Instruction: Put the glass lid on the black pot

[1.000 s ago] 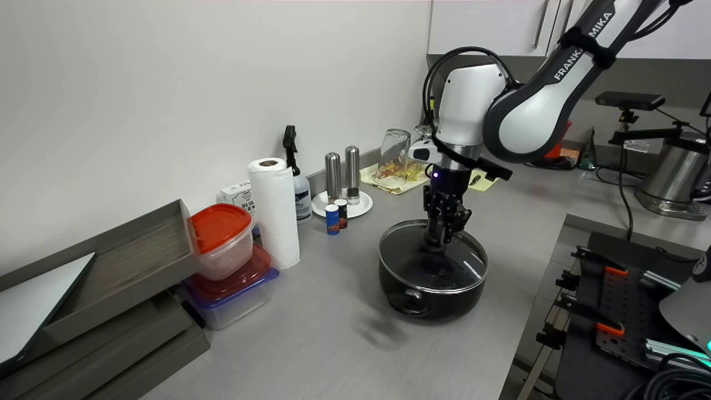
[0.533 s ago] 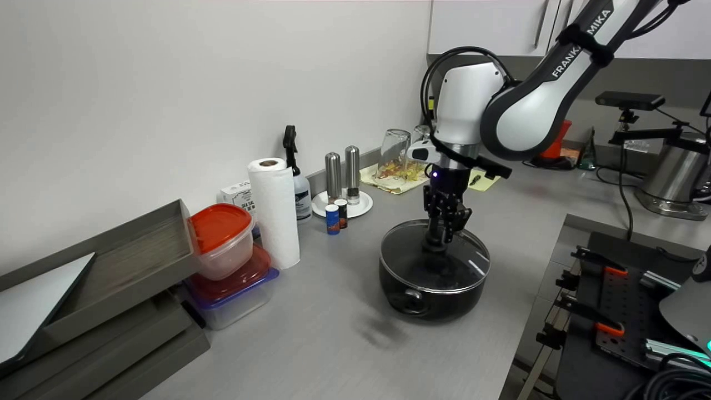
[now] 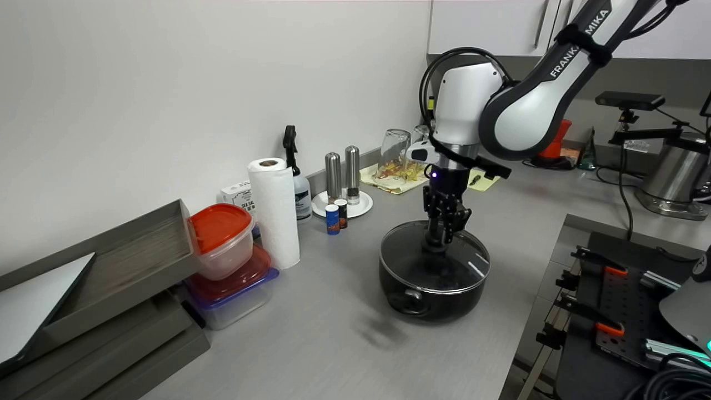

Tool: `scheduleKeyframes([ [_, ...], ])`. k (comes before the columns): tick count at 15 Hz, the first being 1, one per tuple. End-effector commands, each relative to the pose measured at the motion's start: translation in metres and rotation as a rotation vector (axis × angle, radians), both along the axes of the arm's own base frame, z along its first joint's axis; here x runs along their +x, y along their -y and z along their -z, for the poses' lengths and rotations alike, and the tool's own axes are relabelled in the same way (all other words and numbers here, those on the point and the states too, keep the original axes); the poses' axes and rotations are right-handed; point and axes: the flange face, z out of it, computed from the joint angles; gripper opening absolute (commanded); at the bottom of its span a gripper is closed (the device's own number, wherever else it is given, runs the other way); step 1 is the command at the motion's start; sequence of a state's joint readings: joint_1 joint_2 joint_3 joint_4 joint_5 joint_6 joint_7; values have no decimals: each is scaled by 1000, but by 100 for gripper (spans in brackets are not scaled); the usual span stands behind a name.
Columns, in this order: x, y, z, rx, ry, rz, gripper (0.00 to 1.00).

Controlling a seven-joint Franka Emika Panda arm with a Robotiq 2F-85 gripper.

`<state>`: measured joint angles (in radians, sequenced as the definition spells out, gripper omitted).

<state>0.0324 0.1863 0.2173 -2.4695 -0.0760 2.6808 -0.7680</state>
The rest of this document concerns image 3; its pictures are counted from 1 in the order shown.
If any grey lamp shade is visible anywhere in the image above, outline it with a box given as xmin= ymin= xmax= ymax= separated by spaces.
xmin=658 ymin=275 xmax=711 ymax=351

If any thin black cable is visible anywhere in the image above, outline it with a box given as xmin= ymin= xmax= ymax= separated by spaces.
xmin=587 ymin=128 xmax=637 ymax=243

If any small white carton box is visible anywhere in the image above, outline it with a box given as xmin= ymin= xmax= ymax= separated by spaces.
xmin=218 ymin=180 xmax=258 ymax=218

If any white paper towel roll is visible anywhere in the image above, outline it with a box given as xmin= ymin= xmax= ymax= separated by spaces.
xmin=245 ymin=155 xmax=304 ymax=274

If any clear glass jar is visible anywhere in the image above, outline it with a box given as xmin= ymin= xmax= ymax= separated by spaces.
xmin=377 ymin=127 xmax=413 ymax=177

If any steel tray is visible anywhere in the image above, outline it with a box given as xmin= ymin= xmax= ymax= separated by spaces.
xmin=0 ymin=291 xmax=213 ymax=400
xmin=0 ymin=197 xmax=200 ymax=370

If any orange red object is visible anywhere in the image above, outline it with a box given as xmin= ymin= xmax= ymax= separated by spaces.
xmin=535 ymin=117 xmax=574 ymax=166

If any flat container with blue base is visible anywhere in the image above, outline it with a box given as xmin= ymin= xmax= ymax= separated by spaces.
xmin=185 ymin=247 xmax=282 ymax=331

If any clear container with red lid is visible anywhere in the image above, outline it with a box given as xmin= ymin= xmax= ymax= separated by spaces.
xmin=187 ymin=202 xmax=258 ymax=283

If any plain yellow cloth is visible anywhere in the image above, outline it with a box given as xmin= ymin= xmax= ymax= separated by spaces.
xmin=466 ymin=166 xmax=500 ymax=193

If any black clamp with orange grip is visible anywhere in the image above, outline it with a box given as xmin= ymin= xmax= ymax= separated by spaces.
xmin=533 ymin=294 xmax=628 ymax=351
xmin=553 ymin=244 xmax=631 ymax=294

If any flat grey metal sheet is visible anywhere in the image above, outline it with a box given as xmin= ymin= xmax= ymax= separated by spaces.
xmin=0 ymin=252 xmax=98 ymax=370

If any steel grinder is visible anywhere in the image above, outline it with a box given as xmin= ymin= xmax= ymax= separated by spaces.
xmin=323 ymin=151 xmax=344 ymax=206
xmin=343 ymin=145 xmax=365 ymax=206

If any shiny steel vessel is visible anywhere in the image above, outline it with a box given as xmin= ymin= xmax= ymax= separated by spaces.
xmin=633 ymin=143 xmax=711 ymax=223

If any spray bottle with black head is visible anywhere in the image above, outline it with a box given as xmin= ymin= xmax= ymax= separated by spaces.
xmin=282 ymin=122 xmax=316 ymax=223

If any printed yellow red towel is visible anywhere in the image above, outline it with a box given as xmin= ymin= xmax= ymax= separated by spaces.
xmin=360 ymin=158 xmax=430 ymax=197

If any black cooking pot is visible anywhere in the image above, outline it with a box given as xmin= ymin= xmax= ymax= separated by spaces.
xmin=376 ymin=218 xmax=494 ymax=324

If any small blue capped bottle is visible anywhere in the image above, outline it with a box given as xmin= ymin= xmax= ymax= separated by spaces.
xmin=325 ymin=202 xmax=343 ymax=237

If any coiled black cable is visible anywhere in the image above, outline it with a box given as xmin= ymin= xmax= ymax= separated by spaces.
xmin=620 ymin=357 xmax=711 ymax=400

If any black camera on tripod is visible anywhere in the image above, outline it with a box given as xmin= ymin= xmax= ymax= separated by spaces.
xmin=596 ymin=88 xmax=708 ymax=151

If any round white plate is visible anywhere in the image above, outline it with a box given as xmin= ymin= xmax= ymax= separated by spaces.
xmin=309 ymin=188 xmax=376 ymax=223

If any glass lid with black knob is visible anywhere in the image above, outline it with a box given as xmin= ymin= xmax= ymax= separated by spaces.
xmin=377 ymin=218 xmax=494 ymax=297

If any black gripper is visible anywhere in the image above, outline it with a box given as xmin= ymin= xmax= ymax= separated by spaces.
xmin=423 ymin=165 xmax=473 ymax=252

